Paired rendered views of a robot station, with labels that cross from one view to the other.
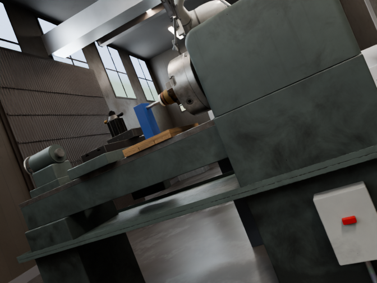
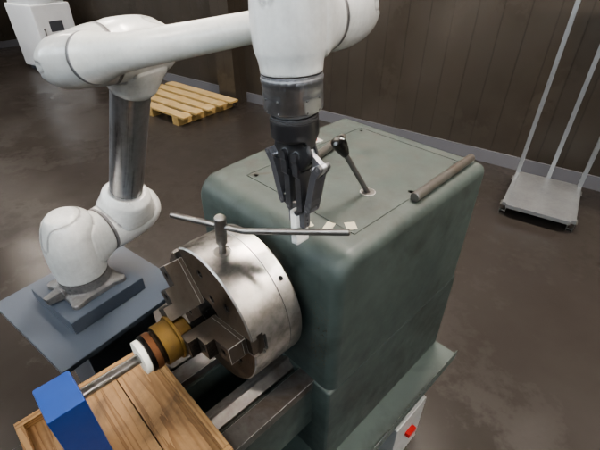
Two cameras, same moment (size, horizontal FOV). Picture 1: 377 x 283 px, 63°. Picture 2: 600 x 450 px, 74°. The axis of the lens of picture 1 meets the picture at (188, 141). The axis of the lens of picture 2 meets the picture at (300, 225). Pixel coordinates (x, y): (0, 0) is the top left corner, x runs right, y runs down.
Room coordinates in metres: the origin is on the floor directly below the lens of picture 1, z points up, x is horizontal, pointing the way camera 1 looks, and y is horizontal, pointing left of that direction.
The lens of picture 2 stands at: (1.20, 0.39, 1.72)
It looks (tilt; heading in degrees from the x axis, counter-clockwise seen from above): 35 degrees down; 290
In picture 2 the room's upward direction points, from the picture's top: straight up
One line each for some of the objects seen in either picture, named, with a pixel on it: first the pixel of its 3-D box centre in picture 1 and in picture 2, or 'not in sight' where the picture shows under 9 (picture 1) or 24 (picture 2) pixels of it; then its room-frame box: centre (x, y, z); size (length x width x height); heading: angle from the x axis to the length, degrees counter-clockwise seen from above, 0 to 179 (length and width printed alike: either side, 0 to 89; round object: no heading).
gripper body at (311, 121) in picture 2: not in sight; (295, 140); (1.41, -0.16, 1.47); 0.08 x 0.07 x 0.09; 154
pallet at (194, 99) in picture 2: not in sight; (178, 102); (4.41, -3.88, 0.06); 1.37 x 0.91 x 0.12; 164
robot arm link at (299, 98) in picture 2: not in sight; (293, 93); (1.41, -0.16, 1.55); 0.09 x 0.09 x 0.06
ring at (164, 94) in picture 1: (170, 95); (166, 341); (1.62, 0.00, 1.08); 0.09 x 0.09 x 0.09; 64
